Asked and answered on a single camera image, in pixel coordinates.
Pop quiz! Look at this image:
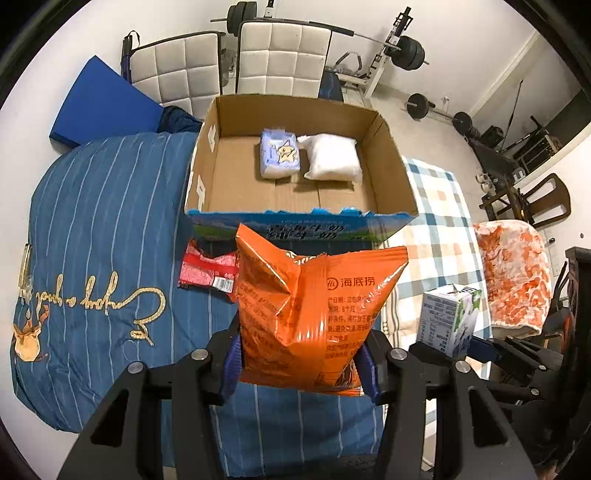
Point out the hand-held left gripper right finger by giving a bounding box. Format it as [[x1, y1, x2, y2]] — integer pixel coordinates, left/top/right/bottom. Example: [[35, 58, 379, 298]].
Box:
[[360, 329, 539, 480]]

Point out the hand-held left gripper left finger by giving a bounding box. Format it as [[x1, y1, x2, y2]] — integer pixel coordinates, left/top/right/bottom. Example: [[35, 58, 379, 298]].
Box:
[[56, 323, 244, 480]]

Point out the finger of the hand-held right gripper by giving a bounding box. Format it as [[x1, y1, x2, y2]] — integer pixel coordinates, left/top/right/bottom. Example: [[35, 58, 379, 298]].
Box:
[[470, 337, 565, 370], [485, 369, 555, 407]]

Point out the white green carton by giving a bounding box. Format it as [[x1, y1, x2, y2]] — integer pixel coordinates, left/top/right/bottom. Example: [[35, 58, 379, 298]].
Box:
[[416, 285, 484, 359]]

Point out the orange snack bag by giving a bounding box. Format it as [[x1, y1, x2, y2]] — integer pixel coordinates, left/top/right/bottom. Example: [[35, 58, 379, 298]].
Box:
[[235, 223, 409, 398]]

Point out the red snack packet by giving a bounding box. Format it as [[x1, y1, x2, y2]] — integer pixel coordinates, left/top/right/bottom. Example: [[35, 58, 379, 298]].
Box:
[[178, 239, 239, 303]]

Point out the cardboard box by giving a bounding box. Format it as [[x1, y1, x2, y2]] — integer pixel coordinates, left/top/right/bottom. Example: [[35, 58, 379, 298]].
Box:
[[184, 93, 419, 250]]

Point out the blue tissue pack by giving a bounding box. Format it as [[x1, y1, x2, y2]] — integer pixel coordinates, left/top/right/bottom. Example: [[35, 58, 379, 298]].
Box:
[[259, 130, 302, 180]]

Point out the white soft plastic pack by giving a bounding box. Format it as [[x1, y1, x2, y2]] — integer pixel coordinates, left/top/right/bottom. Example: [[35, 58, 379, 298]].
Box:
[[296, 133, 362, 183]]

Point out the orange floral blanket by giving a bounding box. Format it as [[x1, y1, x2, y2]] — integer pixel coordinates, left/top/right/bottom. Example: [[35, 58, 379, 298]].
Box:
[[471, 220, 553, 341]]

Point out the checked bed sheet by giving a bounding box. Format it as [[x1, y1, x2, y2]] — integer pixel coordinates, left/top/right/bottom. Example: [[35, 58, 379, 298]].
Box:
[[381, 156, 492, 439]]

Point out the brown wooden chair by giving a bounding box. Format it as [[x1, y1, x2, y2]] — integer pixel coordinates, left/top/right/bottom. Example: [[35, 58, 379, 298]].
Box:
[[479, 173, 572, 228]]

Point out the blue striped duvet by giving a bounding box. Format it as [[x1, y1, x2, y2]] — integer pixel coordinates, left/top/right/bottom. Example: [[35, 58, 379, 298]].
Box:
[[9, 130, 386, 478]]

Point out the black weight bench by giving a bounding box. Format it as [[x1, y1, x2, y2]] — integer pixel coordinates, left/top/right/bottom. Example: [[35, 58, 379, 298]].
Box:
[[464, 122, 529, 183]]

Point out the black barbell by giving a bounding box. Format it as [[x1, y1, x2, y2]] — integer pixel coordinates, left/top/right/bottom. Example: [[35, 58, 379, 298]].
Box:
[[403, 93, 474, 136]]

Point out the dark blue cloth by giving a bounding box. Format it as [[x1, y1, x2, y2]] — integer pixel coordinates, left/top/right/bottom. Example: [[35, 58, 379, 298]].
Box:
[[157, 105, 205, 136]]

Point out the blue foam pad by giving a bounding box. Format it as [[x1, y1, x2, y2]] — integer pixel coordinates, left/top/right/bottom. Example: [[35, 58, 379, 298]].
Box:
[[49, 55, 164, 149]]

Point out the white padded chair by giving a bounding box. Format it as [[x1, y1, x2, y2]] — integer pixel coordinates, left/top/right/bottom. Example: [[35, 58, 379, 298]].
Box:
[[122, 30, 227, 116], [235, 19, 332, 99]]

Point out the barbell on white rack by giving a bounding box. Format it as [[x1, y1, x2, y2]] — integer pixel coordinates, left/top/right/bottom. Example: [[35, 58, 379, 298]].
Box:
[[211, 1, 426, 99]]

